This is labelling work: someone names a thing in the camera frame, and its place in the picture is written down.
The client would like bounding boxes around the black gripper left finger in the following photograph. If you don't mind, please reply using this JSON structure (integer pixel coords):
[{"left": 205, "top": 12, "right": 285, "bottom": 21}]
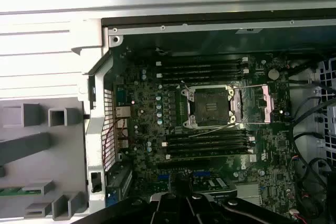
[{"left": 75, "top": 176, "right": 188, "bottom": 224}]

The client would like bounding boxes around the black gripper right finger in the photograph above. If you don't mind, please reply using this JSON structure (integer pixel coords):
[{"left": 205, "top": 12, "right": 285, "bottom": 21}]
[{"left": 183, "top": 176, "right": 301, "bottom": 224}]

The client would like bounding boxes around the metal socket cover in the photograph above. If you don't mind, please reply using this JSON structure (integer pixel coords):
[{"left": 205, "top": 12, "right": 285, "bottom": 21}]
[{"left": 230, "top": 84, "right": 275, "bottom": 125}]

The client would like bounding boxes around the CPU socket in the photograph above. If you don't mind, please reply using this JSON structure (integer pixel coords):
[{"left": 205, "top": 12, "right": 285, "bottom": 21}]
[{"left": 180, "top": 84, "right": 237, "bottom": 131}]

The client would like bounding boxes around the silver chipset heatsink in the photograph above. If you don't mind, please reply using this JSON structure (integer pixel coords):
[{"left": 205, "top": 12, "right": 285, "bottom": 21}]
[{"left": 235, "top": 183, "right": 263, "bottom": 206}]

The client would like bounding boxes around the black expansion slot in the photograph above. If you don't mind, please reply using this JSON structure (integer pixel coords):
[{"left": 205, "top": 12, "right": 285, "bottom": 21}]
[{"left": 156, "top": 158, "right": 211, "bottom": 169}]

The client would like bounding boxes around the black RAM slot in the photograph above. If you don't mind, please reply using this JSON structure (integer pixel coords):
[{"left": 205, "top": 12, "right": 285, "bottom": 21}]
[
  {"left": 157, "top": 62, "right": 250, "bottom": 72},
  {"left": 156, "top": 68, "right": 250, "bottom": 78},
  {"left": 165, "top": 147, "right": 257, "bottom": 161},
  {"left": 157, "top": 74, "right": 250, "bottom": 83},
  {"left": 162, "top": 136, "right": 255, "bottom": 148},
  {"left": 166, "top": 131, "right": 250, "bottom": 142},
  {"left": 166, "top": 142, "right": 253, "bottom": 154},
  {"left": 156, "top": 57, "right": 250, "bottom": 67}
]

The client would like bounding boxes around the green motherboard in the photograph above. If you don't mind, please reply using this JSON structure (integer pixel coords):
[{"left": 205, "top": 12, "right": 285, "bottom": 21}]
[{"left": 110, "top": 47, "right": 299, "bottom": 224}]

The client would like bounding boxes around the silver ethernet port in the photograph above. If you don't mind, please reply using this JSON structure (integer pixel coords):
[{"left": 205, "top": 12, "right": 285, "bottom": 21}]
[{"left": 114, "top": 105, "right": 131, "bottom": 119}]

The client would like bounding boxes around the grey parts rack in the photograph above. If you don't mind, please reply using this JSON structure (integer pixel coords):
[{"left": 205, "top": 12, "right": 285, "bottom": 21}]
[{"left": 0, "top": 99, "right": 89, "bottom": 224}]

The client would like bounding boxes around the round coin battery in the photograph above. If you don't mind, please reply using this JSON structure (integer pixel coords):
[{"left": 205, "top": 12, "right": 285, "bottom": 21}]
[{"left": 267, "top": 68, "right": 280, "bottom": 80}]

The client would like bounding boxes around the green RAM stick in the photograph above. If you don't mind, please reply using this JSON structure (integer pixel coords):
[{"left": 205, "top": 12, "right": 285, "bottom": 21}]
[{"left": 0, "top": 186, "right": 26, "bottom": 197}]

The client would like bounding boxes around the metal drive cage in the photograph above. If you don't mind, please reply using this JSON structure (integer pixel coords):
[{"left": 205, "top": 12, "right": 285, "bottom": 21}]
[{"left": 313, "top": 57, "right": 336, "bottom": 162}]

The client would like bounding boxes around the black PC case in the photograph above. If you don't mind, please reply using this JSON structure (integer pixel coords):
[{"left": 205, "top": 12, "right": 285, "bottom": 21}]
[{"left": 70, "top": 16, "right": 336, "bottom": 224}]

